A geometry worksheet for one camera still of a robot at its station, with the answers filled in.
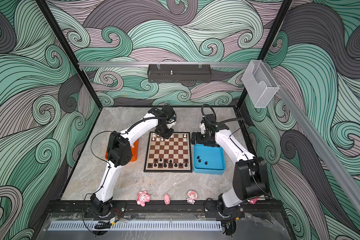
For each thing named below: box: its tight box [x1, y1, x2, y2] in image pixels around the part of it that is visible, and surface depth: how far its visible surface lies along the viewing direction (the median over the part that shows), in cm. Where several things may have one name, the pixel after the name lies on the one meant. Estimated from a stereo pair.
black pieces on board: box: [147, 158, 188, 168], surface depth 88 cm
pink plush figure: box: [136, 190, 151, 207], surface depth 76 cm
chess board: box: [143, 131, 193, 173], surface depth 94 cm
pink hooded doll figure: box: [186, 189, 199, 205], surface depth 76 cm
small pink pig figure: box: [163, 193, 171, 205], surface depth 77 cm
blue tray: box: [193, 144, 226, 175], surface depth 92 cm
